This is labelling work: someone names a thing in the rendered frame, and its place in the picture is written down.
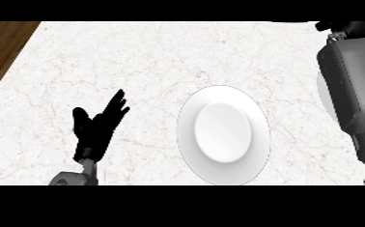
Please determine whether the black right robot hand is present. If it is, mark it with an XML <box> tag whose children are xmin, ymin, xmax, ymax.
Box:
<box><xmin>313</xmin><ymin>20</ymin><xmax>365</xmax><ymax>40</ymax></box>

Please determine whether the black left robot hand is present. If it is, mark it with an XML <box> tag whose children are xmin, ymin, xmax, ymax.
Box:
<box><xmin>70</xmin><ymin>88</ymin><xmax>131</xmax><ymax>163</ymax></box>

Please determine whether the white plate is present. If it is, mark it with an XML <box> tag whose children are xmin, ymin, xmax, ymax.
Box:
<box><xmin>175</xmin><ymin>84</ymin><xmax>271</xmax><ymax>186</ymax></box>

